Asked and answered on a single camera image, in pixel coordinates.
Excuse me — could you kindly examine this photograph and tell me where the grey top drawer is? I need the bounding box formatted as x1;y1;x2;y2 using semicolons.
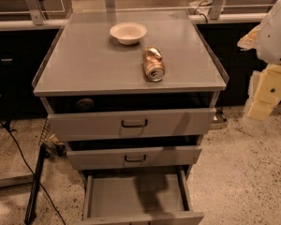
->
42;92;218;142

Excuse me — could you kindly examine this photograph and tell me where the crushed orange soda can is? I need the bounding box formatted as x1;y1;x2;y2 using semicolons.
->
142;47;165;82

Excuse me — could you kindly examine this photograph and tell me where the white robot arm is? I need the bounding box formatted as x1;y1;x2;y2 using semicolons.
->
237;0;281;126

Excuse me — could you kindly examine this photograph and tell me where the black cable on ledge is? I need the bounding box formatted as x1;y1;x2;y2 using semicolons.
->
192;0;214;24

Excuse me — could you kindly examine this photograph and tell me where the wire basket with items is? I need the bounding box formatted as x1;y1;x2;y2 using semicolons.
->
38;120;66;158

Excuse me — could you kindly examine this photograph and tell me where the grey drawer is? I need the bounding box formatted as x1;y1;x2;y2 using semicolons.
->
67;136;201;171
75;166;203;225
42;92;218;142

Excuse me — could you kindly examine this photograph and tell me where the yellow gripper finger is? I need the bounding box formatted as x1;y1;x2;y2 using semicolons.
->
244;64;281;122
237;25;259;51

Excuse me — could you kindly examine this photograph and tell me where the dark round object in drawer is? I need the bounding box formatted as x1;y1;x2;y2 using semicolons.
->
75;97;95;113

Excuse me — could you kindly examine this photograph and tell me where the grey bottom drawer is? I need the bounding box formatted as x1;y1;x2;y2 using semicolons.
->
75;166;203;225

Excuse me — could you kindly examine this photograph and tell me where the grey drawer cabinet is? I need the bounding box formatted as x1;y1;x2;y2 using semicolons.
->
31;9;230;225

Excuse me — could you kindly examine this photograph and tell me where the black stand leg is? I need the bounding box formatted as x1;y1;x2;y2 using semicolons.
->
24;143;46;225

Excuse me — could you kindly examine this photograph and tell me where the white paper bowl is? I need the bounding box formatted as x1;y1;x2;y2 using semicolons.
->
110;22;147;45

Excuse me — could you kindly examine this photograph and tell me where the black floor cable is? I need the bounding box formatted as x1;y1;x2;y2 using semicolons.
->
0;112;67;225

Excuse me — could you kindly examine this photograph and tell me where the grey middle drawer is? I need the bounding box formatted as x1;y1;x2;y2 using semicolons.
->
67;136;201;171

